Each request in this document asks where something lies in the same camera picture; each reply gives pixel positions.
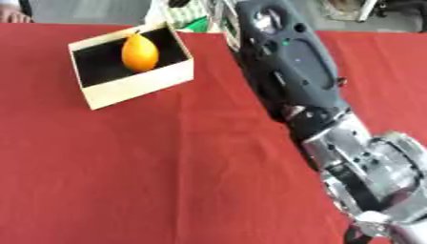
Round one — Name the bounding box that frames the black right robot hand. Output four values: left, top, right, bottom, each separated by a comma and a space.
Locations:
232, 0, 354, 141

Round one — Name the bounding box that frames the tan cardboard box black inside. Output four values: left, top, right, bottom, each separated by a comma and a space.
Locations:
67, 22, 197, 112

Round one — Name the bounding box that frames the green white checked bag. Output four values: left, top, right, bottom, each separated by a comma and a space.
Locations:
145, 0, 211, 33

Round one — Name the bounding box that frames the orange toy fruit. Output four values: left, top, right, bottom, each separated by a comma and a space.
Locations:
120, 30, 162, 73

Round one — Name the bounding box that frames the person's hand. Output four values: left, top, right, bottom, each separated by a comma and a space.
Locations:
0, 3, 33, 24

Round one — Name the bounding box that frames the white post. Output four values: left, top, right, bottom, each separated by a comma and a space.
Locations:
355, 0, 380, 23

